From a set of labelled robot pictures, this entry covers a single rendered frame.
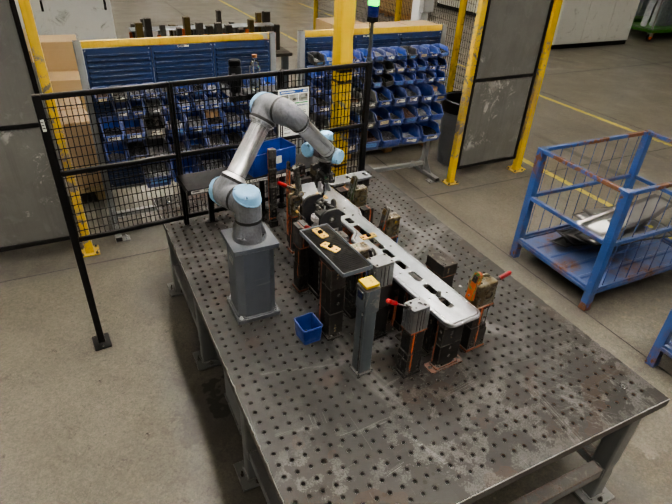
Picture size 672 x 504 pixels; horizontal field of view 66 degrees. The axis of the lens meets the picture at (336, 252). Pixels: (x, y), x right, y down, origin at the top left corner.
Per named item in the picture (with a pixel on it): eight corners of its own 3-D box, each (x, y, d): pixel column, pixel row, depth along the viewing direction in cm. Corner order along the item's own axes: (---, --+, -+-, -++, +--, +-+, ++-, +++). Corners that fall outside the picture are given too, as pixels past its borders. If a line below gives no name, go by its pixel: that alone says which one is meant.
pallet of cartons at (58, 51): (97, 147, 587) (76, 49, 531) (16, 155, 559) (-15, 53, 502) (93, 113, 679) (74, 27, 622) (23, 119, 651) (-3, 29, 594)
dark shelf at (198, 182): (331, 167, 323) (331, 163, 321) (187, 196, 282) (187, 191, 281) (314, 154, 338) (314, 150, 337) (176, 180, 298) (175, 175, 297)
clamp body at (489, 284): (488, 345, 238) (505, 281, 218) (463, 356, 231) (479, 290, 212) (472, 331, 245) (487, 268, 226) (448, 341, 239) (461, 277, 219)
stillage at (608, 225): (610, 228, 479) (648, 128, 428) (692, 275, 419) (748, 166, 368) (508, 254, 434) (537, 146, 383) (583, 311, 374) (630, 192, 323)
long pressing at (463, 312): (489, 313, 211) (490, 310, 210) (447, 331, 201) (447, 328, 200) (322, 180, 309) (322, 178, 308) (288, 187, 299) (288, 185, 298)
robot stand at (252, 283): (239, 325, 241) (233, 253, 220) (226, 300, 257) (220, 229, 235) (281, 314, 250) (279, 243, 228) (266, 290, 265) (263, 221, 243)
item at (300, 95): (310, 134, 329) (310, 84, 312) (277, 139, 319) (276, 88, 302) (308, 133, 330) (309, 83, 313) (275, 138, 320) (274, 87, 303)
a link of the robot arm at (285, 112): (299, 97, 215) (349, 151, 257) (280, 92, 221) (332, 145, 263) (286, 122, 215) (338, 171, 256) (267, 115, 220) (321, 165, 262)
